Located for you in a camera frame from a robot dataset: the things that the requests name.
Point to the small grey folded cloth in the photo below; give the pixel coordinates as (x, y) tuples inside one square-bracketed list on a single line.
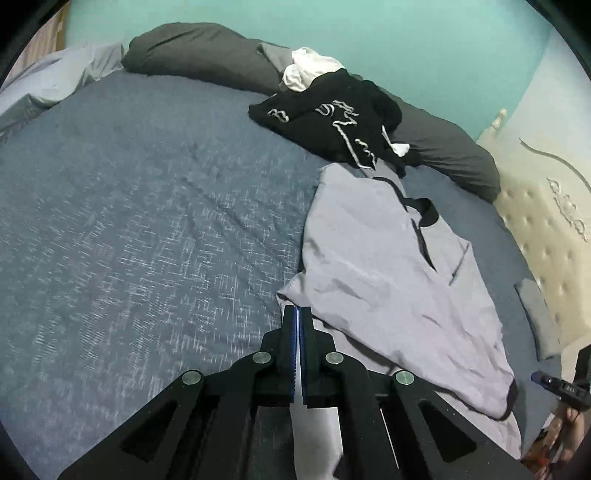
[(538, 318)]

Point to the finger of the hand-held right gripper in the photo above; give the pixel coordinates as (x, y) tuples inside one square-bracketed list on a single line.
[(545, 381)]

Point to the white garment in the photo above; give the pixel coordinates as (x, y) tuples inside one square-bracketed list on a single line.
[(304, 67)]

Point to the colourful clutter heap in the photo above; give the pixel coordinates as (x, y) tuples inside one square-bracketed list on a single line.
[(540, 454)]

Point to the grey jacket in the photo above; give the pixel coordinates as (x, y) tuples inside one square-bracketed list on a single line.
[(369, 277)]

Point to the cream tufted headboard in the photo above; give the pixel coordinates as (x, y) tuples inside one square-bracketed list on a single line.
[(549, 240)]

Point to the black printed garment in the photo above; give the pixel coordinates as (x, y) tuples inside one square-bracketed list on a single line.
[(332, 120)]

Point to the pink curtain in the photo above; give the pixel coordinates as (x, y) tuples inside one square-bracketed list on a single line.
[(44, 37)]

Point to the light grey blanket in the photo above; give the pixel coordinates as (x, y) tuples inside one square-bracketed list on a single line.
[(60, 74)]

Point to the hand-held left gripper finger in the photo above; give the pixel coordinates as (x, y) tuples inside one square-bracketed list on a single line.
[(293, 341), (304, 341)]

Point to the grey pillowcase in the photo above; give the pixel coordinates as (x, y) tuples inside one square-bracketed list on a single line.
[(274, 55)]

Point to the person's right hand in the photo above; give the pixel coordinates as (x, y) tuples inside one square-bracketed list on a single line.
[(570, 431)]

